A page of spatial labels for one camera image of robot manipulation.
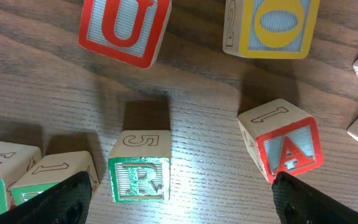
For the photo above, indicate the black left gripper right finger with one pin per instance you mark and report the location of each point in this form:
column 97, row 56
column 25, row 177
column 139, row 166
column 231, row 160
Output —
column 298, row 202

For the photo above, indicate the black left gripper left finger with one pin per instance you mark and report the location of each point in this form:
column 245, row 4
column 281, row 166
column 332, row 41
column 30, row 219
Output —
column 67, row 202

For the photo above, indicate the green R letter block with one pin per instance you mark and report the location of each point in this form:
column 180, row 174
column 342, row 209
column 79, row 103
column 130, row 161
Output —
column 139, row 166

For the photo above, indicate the yellow O letter block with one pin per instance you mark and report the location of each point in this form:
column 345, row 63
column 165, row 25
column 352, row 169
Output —
column 274, row 29

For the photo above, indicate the green N letter block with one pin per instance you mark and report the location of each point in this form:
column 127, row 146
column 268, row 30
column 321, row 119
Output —
column 51, row 170

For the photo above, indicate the red A letter block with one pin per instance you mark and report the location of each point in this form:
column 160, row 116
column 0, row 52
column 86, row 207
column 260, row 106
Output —
column 279, row 136

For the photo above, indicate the green J letter block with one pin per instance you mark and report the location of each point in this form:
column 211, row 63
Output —
column 15, row 161

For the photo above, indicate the red U block left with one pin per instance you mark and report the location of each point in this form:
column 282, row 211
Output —
column 129, row 31

